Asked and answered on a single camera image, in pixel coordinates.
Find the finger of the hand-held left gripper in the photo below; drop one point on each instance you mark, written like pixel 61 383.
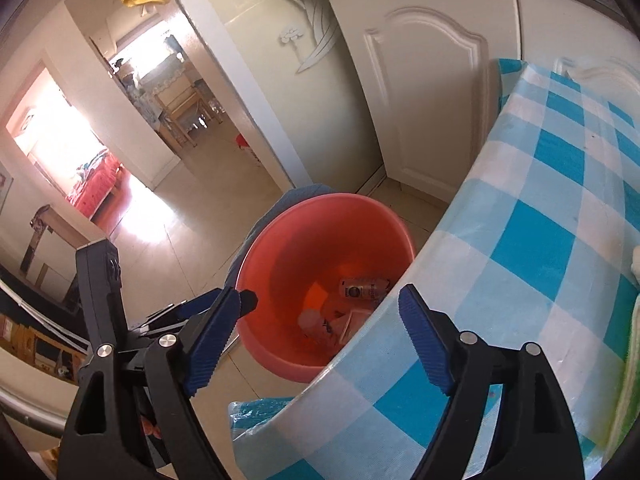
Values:
pixel 197 305
pixel 160 322

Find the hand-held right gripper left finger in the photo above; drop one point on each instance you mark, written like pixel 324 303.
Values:
pixel 215 345

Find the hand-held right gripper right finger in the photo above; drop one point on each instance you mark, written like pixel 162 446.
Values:
pixel 425 345

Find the small bottle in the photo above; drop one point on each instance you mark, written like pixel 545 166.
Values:
pixel 365 288

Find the red plastic bucket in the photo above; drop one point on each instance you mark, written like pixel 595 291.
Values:
pixel 300 260

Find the wooden side cabinet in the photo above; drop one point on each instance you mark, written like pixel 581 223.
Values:
pixel 40 242

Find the red bed cover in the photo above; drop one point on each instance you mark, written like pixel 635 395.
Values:
pixel 97 182

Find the blue white checkered tablecloth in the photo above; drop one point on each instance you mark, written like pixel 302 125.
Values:
pixel 525 260

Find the small red stool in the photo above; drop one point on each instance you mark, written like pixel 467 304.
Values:
pixel 243 141

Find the wooden chair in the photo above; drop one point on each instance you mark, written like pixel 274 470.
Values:
pixel 180 107

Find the table with lace cloth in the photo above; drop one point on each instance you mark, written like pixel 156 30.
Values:
pixel 160 77

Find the white refrigerator with leaf print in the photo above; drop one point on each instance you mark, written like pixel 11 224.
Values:
pixel 280 85

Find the white cabinet door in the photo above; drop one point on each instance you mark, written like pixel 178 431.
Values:
pixel 575 25
pixel 425 100

